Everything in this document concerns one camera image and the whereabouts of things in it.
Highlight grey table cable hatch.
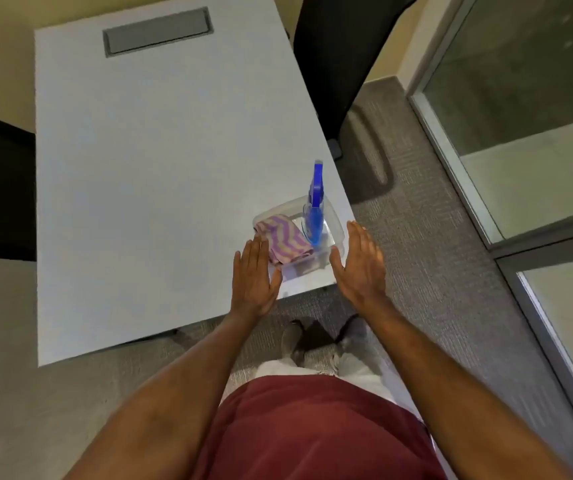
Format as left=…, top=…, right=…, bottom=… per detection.
left=102, top=7, right=214, bottom=58

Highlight person's right hand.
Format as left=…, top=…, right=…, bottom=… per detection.
left=329, top=221, right=388, bottom=308

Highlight purple pink striped cloth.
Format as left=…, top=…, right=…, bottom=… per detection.
left=255, top=214, right=315, bottom=267

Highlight person's grey shoe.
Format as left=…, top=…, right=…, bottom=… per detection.
left=335, top=315, right=370, bottom=356
left=281, top=320, right=307, bottom=367

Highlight person's grey left shoe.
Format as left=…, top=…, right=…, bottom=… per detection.
left=281, top=320, right=307, bottom=367

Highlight person's light grey trousers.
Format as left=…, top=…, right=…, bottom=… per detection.
left=255, top=351, right=393, bottom=411

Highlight glass partition with metal frame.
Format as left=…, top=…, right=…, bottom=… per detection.
left=408, top=0, right=573, bottom=453

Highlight person's right forearm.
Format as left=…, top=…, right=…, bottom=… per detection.
left=355, top=294, right=573, bottom=480

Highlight blue spray bottle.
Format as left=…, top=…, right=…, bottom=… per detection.
left=302, top=160, right=326, bottom=248

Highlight clear plastic container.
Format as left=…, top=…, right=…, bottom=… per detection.
left=252, top=195, right=348, bottom=282

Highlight person's left hand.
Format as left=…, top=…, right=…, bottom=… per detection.
left=231, top=235, right=283, bottom=321

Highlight person's maroon shirt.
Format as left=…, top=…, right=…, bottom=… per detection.
left=188, top=374, right=448, bottom=480

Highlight person's left forearm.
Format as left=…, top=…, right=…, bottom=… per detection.
left=64, top=311, right=267, bottom=480

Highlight person's grey right shoe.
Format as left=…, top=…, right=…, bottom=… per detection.
left=335, top=315, right=370, bottom=356

